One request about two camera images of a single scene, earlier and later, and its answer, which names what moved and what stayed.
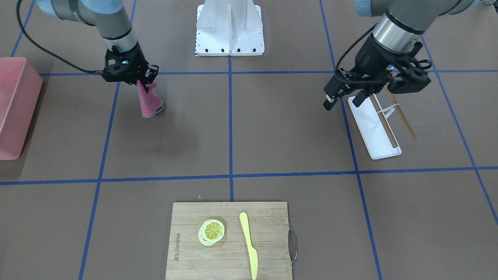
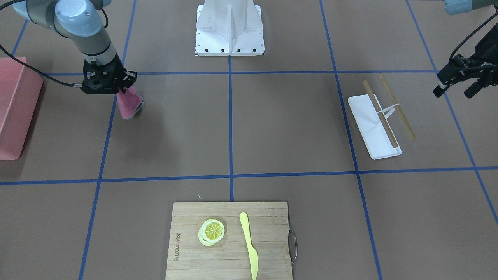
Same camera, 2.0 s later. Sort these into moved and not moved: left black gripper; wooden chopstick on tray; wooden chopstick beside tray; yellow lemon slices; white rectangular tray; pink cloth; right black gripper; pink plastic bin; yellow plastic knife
Moved: left black gripper; right black gripper; pink cloth
Not moved: wooden chopstick on tray; wooden chopstick beside tray; yellow plastic knife; yellow lemon slices; pink plastic bin; white rectangular tray
